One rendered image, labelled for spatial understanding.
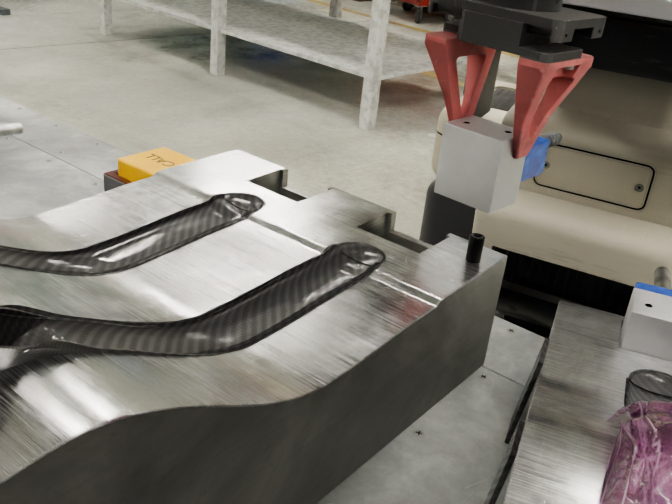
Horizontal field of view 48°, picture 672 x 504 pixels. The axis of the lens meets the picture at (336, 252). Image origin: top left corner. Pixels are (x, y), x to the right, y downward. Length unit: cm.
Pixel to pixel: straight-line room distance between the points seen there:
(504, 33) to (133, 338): 29
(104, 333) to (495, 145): 29
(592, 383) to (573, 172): 43
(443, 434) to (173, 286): 19
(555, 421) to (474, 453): 13
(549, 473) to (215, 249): 26
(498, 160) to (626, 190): 35
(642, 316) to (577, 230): 35
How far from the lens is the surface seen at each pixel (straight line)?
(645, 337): 52
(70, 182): 83
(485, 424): 52
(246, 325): 43
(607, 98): 88
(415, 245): 56
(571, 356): 50
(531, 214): 86
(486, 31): 52
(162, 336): 40
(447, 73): 55
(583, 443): 36
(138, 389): 31
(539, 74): 50
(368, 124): 370
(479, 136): 54
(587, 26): 53
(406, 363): 45
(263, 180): 61
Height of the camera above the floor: 111
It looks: 27 degrees down
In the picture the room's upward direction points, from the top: 6 degrees clockwise
